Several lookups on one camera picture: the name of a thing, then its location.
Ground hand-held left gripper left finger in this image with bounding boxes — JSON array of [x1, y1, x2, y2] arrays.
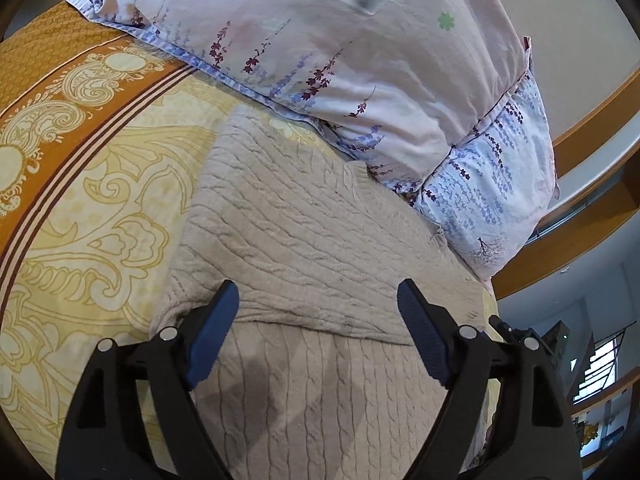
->
[[56, 280, 239, 480]]

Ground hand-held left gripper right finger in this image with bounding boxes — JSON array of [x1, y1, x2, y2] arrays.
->
[[396, 278, 583, 480]]

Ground beige cable-knit sweater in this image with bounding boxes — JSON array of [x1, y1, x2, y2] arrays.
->
[[149, 105, 493, 480]]

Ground blue floral pillow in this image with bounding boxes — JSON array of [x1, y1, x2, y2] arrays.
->
[[320, 72, 561, 281]]

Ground window with bars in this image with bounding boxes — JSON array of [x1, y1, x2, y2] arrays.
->
[[567, 325, 631, 403]]

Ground yellow patterned bed sheet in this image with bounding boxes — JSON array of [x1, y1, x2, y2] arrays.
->
[[0, 0, 503, 480]]

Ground wooden headboard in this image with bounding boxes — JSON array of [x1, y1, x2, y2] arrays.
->
[[492, 72, 640, 301]]

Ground pink floral pillow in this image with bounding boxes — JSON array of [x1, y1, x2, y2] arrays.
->
[[66, 0, 533, 193]]

